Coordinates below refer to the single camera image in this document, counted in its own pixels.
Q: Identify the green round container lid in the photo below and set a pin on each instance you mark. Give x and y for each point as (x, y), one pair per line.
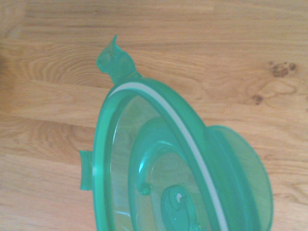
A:
(183, 115)

